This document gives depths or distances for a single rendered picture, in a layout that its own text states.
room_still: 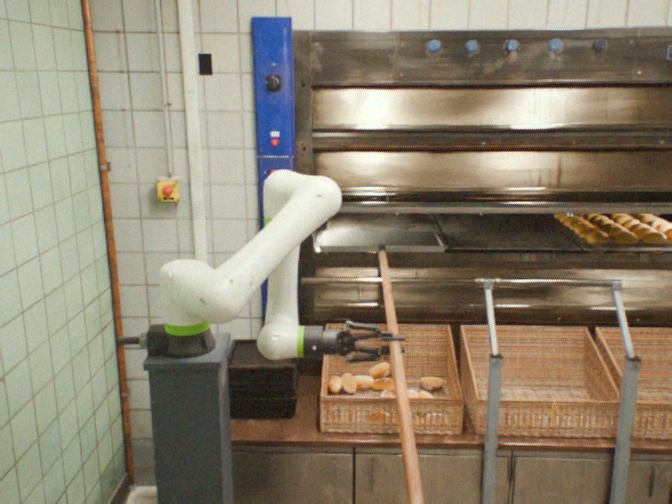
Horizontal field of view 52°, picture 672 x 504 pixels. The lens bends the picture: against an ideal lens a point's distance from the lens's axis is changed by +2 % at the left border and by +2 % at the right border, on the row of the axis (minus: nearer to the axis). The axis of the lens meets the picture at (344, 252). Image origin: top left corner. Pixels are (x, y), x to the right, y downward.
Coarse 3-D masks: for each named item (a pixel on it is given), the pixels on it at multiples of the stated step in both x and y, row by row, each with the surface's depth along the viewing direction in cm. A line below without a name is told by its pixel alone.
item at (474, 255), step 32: (320, 256) 296; (352, 256) 296; (416, 256) 295; (448, 256) 294; (480, 256) 294; (512, 256) 294; (544, 256) 293; (576, 256) 293; (608, 256) 293; (640, 256) 292
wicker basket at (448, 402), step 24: (408, 336) 300; (432, 336) 299; (336, 360) 301; (384, 360) 300; (408, 360) 300; (432, 360) 299; (456, 360) 279; (408, 384) 300; (456, 384) 269; (336, 408) 261; (360, 408) 260; (384, 408) 260; (432, 408) 259; (456, 408) 259; (336, 432) 263; (360, 432) 262; (384, 432) 262; (432, 432) 262; (456, 432) 261
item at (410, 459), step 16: (384, 256) 277; (384, 272) 256; (384, 288) 240; (400, 352) 188; (400, 368) 178; (400, 384) 169; (400, 400) 161; (400, 416) 155; (400, 432) 150; (416, 464) 137; (416, 480) 131; (416, 496) 127
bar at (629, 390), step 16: (624, 320) 251; (624, 336) 248; (496, 352) 245; (496, 368) 243; (624, 368) 245; (496, 384) 245; (624, 384) 245; (496, 400) 246; (624, 400) 245; (496, 416) 248; (624, 416) 246; (496, 432) 250; (624, 432) 248; (496, 448) 251; (624, 448) 250; (624, 464) 252; (624, 480) 253; (624, 496) 255
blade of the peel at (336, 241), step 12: (324, 240) 312; (336, 240) 312; (348, 240) 312; (360, 240) 312; (372, 240) 312; (384, 240) 312; (396, 240) 312; (408, 240) 312; (420, 240) 312; (432, 240) 312
